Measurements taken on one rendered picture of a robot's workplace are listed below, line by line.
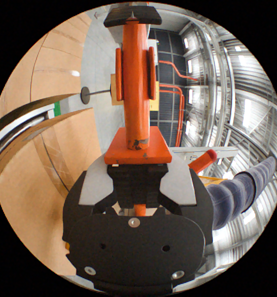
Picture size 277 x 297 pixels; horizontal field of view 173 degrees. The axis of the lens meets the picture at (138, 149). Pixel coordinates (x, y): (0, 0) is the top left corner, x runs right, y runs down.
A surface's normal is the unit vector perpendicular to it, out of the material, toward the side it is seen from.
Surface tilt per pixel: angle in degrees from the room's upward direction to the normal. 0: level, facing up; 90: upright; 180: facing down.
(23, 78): 0
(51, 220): 0
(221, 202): 108
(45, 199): 0
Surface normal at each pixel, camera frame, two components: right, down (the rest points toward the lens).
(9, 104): 1.00, -0.02
